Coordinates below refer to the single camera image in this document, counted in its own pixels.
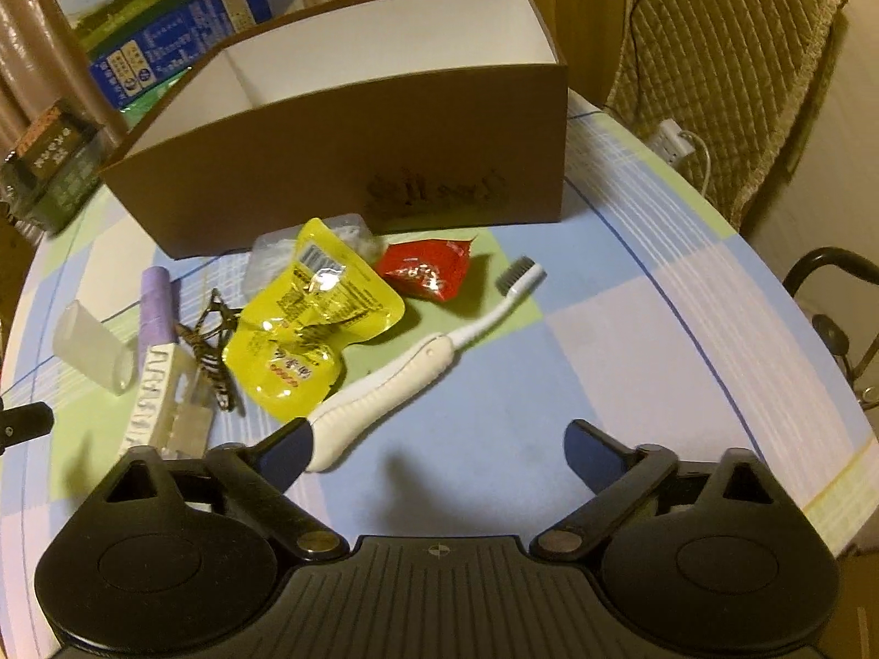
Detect white electric toothbrush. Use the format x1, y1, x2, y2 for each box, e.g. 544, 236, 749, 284
302, 255, 547, 473

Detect green carton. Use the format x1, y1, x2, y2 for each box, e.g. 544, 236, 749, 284
120, 62, 197, 131

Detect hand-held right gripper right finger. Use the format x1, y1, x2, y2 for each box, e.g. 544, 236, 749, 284
528, 417, 801, 560

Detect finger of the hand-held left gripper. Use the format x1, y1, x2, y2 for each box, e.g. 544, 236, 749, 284
0, 401, 56, 457

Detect brown wire hair clip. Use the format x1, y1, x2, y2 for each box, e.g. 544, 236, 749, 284
196, 287, 243, 340

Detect white power adapter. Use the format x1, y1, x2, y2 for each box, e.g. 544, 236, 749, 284
651, 120, 694, 166

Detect white cable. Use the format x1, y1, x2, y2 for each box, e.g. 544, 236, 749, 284
687, 130, 716, 202

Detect purple cap white bottle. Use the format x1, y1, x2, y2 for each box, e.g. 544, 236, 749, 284
139, 267, 181, 386

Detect yellow snack packet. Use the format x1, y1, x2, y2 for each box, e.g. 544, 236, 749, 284
240, 218, 404, 348
230, 326, 344, 421

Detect clear plastic packet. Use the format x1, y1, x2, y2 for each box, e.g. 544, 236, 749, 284
247, 214, 379, 310

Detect clear plastic cup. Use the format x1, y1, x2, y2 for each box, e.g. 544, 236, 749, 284
53, 300, 137, 395

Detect red snack packet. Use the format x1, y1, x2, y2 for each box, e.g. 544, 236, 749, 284
377, 233, 492, 303

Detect white cardboard box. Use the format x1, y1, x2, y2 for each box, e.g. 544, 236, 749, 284
99, 0, 570, 260

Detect white plastic block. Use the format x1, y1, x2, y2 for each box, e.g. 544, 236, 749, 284
124, 343, 210, 457

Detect quilted beige chair cover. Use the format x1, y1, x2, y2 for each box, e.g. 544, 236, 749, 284
604, 0, 849, 231

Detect dark green box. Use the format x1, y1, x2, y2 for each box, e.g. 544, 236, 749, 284
0, 102, 104, 234

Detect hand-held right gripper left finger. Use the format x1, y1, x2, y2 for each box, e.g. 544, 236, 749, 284
89, 417, 348, 560

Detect black metal chair frame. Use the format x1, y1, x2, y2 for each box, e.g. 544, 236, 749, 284
783, 247, 879, 413

